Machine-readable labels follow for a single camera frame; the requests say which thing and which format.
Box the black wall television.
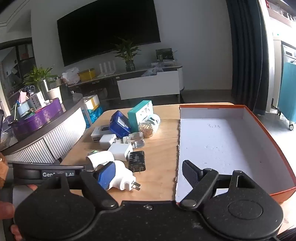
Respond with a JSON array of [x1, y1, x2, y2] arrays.
[[57, 0, 161, 67]]

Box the blue plastic box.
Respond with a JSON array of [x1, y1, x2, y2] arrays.
[[109, 110, 132, 139]]

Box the purple round tin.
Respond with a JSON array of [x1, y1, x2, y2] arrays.
[[11, 98, 64, 141]]

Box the small white packet box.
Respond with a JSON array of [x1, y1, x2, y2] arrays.
[[29, 91, 44, 108]]

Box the dark green box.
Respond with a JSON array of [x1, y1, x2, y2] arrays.
[[156, 48, 173, 61]]

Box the round white plug adapter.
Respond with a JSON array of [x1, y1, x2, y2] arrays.
[[86, 150, 115, 171]]

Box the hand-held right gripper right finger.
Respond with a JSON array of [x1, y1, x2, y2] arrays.
[[180, 160, 257, 210]]

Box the green plant in dark vase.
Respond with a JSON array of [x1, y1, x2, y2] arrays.
[[113, 38, 141, 72]]

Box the clear plastic boxes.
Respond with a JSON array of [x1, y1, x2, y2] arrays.
[[151, 60, 176, 67]]

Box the person's left hand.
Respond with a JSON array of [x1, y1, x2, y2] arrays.
[[0, 185, 38, 241]]

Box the yellow tin box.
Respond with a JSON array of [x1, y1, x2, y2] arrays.
[[79, 68, 96, 81]]

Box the white paper cup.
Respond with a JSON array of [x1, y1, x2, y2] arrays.
[[47, 87, 63, 103]]

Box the clear glass bottle grey cap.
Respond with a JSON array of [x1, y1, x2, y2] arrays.
[[115, 133, 146, 149]]

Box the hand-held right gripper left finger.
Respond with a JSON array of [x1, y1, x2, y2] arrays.
[[43, 161, 119, 209]]

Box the white appliance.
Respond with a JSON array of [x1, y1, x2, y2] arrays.
[[266, 32, 296, 114]]

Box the dark framed glass shelf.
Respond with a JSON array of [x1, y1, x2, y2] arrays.
[[0, 38, 35, 93]]

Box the green plant in metal vase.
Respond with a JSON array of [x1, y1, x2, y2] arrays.
[[23, 65, 58, 93]]

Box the round counter white ribbed front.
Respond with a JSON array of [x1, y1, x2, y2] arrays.
[[0, 93, 87, 164]]

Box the white television console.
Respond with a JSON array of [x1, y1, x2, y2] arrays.
[[67, 65, 184, 103]]

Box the teal cardboard box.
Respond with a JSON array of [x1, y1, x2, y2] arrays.
[[127, 100, 154, 131]]

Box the blue and white plastic bag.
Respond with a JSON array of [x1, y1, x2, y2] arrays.
[[141, 67, 162, 77]]

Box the clear toothpick jar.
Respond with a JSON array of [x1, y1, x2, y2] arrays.
[[138, 114, 161, 138]]

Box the orange cardboard box white inside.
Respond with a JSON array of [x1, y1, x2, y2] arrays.
[[174, 104, 296, 204]]

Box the white cube charger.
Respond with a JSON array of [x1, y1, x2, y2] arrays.
[[108, 143, 133, 161], [99, 134, 117, 149]]

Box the black charger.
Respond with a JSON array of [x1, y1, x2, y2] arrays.
[[129, 151, 147, 173]]

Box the dark blue curtain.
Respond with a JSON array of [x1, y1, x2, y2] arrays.
[[225, 0, 270, 116]]

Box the white box black print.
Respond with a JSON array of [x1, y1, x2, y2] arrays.
[[91, 126, 111, 143]]

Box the yellow and white carton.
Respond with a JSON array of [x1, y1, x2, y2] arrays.
[[83, 95, 100, 111]]

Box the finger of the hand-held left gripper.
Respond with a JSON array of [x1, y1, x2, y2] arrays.
[[54, 164, 94, 172]]

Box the white router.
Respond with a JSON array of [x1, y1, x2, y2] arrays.
[[97, 62, 116, 77]]

